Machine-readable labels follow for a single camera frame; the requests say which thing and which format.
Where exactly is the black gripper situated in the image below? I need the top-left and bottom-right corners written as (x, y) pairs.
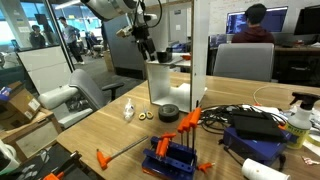
top-left (132, 24), bottom-right (158, 62)

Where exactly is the grey partition panel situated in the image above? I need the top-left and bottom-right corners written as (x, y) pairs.
top-left (101, 13), bottom-right (148, 80)

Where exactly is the clear plastic bottle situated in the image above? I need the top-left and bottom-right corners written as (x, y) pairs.
top-left (122, 97), bottom-right (136, 122)

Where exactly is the grey office chair with armrest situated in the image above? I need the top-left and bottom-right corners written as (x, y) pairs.
top-left (37, 68), bottom-right (125, 130)

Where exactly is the standing person in grey shirt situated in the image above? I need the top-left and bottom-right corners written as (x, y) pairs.
top-left (58, 16), bottom-right (86, 66)

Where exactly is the seated person in maroon top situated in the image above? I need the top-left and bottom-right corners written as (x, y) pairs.
top-left (231, 3), bottom-right (276, 45)

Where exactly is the seated person in dark top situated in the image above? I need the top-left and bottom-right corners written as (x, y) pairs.
top-left (28, 24), bottom-right (47, 50)

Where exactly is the blue hex key stand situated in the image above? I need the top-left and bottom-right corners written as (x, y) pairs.
top-left (141, 135), bottom-right (198, 180)

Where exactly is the thin metal rod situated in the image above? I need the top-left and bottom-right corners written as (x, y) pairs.
top-left (96, 134), bottom-right (150, 171)

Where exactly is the flat black box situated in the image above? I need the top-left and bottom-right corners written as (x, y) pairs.
top-left (230, 110), bottom-right (287, 143)

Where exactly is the lit computer monitor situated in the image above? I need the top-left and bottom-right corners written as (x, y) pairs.
top-left (226, 5), bottom-right (289, 35)

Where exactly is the cardboard box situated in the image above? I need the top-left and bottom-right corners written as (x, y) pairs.
top-left (0, 80), bottom-right (43, 132)

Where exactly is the wooden side table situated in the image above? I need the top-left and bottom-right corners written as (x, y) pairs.
top-left (0, 108), bottom-right (64, 164)

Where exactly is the blue box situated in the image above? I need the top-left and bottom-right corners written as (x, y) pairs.
top-left (222, 125), bottom-right (292, 165)

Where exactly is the dark office desk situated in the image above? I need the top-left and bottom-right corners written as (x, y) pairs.
top-left (273, 44), bottom-right (320, 88)

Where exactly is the dark computer monitor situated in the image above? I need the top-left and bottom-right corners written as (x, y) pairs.
top-left (293, 4), bottom-right (320, 36)

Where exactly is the black tool case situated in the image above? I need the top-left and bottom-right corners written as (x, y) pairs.
top-left (18, 143), bottom-right (92, 180)

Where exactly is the white paper cup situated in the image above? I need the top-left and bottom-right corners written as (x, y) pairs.
top-left (241, 157), bottom-right (292, 180)

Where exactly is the white round container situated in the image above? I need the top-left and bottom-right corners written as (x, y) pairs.
top-left (0, 139), bottom-right (22, 177)

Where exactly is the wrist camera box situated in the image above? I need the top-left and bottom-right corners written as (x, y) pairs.
top-left (115, 25), bottom-right (135, 39)

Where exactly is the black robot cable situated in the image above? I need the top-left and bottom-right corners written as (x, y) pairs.
top-left (133, 0), bottom-right (164, 30)

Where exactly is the black duct tape roll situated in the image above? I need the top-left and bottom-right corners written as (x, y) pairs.
top-left (157, 103), bottom-right (181, 123)

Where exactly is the tall orange T-handle hex key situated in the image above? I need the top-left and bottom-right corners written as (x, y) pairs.
top-left (176, 116), bottom-right (188, 148)
top-left (181, 111), bottom-right (195, 151)
top-left (188, 106), bottom-right (203, 158)

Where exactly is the short orange T-handle hex key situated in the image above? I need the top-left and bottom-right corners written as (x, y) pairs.
top-left (159, 132), bottom-right (178, 140)
top-left (154, 139), bottom-right (164, 158)
top-left (161, 137), bottom-right (172, 158)

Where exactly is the black cable bundle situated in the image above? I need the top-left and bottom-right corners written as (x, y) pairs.
top-left (199, 103), bottom-right (244, 136)

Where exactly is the white cable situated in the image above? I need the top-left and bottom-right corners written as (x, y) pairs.
top-left (252, 84), bottom-right (279, 107)

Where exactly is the small orange T-handle hex key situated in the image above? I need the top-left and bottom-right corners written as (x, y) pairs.
top-left (196, 161), bottom-right (216, 173)

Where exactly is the orange handled tool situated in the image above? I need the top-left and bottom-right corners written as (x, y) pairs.
top-left (42, 150), bottom-right (84, 180)

